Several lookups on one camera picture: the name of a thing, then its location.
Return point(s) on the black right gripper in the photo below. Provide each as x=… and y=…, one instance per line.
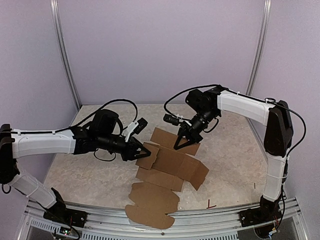
x=193, y=135

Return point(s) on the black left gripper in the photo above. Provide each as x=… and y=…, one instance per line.
x=131, y=150

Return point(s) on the brown cardboard box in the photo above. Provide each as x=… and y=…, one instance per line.
x=161, y=177

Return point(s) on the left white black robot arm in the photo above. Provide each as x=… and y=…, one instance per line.
x=104, y=132

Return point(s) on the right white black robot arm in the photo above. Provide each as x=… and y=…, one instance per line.
x=275, y=116

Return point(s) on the small red stick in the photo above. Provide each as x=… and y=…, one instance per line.
x=209, y=205

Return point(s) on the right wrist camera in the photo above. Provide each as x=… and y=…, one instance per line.
x=171, y=120

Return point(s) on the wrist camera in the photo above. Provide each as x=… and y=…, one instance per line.
x=171, y=120
x=134, y=127

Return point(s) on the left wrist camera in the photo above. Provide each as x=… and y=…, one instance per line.
x=134, y=127

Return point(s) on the front aluminium frame rail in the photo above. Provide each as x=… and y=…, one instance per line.
x=224, y=223

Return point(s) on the right aluminium corner post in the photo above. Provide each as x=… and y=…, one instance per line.
x=260, y=47

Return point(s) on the aluminium corner post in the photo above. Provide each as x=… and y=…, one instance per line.
x=260, y=47
x=54, y=6

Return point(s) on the left aluminium corner post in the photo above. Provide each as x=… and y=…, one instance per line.
x=54, y=6

